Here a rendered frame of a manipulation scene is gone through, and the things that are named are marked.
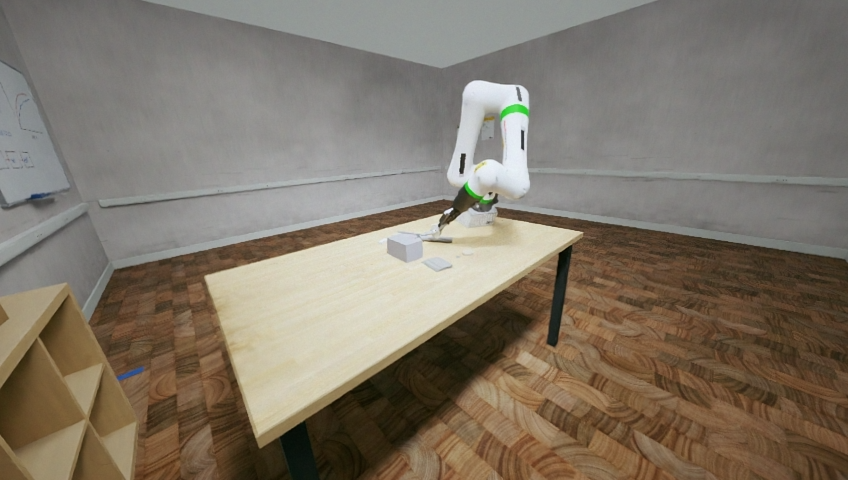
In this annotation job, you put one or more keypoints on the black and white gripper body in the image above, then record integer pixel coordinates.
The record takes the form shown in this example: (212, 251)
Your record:
(458, 205)

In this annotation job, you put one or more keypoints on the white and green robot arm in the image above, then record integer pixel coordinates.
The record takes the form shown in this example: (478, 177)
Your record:
(480, 184)

